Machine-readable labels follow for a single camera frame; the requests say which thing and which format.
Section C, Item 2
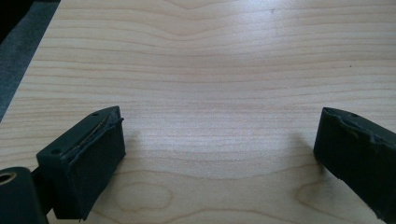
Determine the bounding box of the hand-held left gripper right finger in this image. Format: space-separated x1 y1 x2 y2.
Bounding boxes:
313 106 396 224

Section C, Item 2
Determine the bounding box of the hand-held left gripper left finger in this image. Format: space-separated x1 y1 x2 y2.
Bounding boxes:
35 105 127 221

